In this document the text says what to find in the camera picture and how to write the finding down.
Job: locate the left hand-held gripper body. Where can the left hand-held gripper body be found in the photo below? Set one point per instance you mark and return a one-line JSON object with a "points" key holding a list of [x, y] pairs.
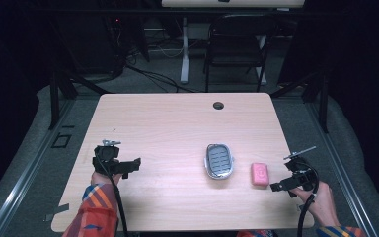
{"points": [[107, 154]]}

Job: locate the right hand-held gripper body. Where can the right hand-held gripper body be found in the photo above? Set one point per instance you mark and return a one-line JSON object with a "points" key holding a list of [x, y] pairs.
{"points": [[301, 169]]}

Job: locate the pink soap bar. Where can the pink soap bar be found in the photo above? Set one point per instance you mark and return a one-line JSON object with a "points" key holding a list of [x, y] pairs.
{"points": [[260, 173]]}

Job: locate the grey soap dish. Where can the grey soap dish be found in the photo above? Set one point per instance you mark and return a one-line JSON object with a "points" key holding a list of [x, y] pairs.
{"points": [[219, 161]]}

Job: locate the person's left hand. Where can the person's left hand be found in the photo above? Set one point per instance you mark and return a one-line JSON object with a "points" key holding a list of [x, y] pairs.
{"points": [[101, 180]]}

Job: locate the person's right hand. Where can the person's right hand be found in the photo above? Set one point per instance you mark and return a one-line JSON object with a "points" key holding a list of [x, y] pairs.
{"points": [[322, 204]]}

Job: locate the person's plaid shirt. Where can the person's plaid shirt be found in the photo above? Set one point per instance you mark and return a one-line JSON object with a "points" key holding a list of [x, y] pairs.
{"points": [[256, 234]]}

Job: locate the black metal stand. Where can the black metal stand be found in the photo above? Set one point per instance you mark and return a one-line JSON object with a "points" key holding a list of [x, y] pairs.
{"points": [[54, 98], [324, 102]]}

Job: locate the grey tape strip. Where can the grey tape strip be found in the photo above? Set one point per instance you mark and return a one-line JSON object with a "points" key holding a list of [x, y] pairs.
{"points": [[59, 209]]}

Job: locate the dark equipment cabinet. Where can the dark equipment cabinet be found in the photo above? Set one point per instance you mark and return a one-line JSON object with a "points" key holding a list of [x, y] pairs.
{"points": [[92, 42]]}

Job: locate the black folding chair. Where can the black folding chair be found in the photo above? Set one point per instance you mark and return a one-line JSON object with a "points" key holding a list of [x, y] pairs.
{"points": [[233, 54]]}

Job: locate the black metal crossbar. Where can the black metal crossbar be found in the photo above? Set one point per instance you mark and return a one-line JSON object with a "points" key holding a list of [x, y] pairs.
{"points": [[112, 11]]}

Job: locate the white desk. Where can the white desk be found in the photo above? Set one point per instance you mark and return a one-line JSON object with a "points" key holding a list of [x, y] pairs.
{"points": [[243, 3]]}

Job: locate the aluminium floor rail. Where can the aluminium floor rail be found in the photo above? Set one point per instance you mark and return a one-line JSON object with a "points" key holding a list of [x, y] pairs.
{"points": [[23, 184], [345, 184]]}

